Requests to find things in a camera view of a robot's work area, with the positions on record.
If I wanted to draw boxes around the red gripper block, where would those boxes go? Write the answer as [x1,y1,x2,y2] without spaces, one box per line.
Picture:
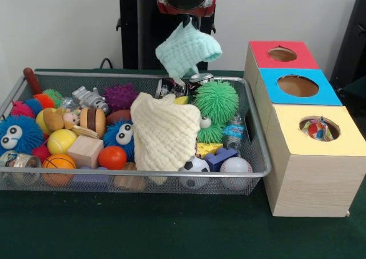
[156,0,217,31]

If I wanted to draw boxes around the mint waffle cloth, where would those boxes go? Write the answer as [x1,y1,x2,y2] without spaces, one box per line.
[155,17,223,79]

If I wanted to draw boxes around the cream waffle cloth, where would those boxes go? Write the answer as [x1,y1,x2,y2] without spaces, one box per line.
[130,92,202,172]

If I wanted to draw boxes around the multicolour patterned cloth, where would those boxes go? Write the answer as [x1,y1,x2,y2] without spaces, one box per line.
[303,115,335,141]

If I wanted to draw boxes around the shallow clear mesh bin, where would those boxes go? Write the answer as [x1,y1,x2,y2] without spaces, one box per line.
[0,70,272,196]

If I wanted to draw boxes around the wooden box with three holes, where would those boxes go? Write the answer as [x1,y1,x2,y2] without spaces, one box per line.
[243,40,366,217]

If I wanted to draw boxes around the green spiky toy with eyes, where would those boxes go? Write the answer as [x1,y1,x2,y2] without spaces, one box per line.
[194,80,240,144]

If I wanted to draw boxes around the toy hamburger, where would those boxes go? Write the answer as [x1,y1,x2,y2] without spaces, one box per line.
[79,107,106,138]

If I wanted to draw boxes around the small blue spiky eyed ball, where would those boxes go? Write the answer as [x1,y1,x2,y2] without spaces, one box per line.
[102,119,136,162]

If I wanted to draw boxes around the white baseball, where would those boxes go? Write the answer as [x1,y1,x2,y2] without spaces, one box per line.
[219,156,254,191]

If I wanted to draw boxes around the orange red smooth ball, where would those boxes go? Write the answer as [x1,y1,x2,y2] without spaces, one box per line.
[98,145,128,170]

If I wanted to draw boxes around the black upright stand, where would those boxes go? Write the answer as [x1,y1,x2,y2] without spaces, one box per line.
[328,0,366,85]

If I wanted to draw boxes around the pale wooden cube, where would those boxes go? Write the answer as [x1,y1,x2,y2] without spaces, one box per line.
[67,135,104,170]

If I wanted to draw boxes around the yellow tennis ball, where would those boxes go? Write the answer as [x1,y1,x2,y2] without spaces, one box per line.
[47,129,78,156]

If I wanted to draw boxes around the neighbouring green covered table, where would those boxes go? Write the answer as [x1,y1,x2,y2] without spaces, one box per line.
[336,75,366,117]

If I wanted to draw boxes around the small orange basketball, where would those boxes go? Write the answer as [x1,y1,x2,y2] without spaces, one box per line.
[42,153,77,187]

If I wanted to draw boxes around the blue spiky ball with eyes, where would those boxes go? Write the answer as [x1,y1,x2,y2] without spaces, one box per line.
[0,114,45,157]

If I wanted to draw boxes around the dark green table cloth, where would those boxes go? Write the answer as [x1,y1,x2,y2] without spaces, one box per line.
[0,67,366,259]

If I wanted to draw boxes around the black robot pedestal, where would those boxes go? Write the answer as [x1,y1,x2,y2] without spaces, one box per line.
[110,0,231,70]

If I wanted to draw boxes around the black looped cable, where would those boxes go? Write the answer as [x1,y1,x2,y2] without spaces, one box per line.
[100,58,117,70]

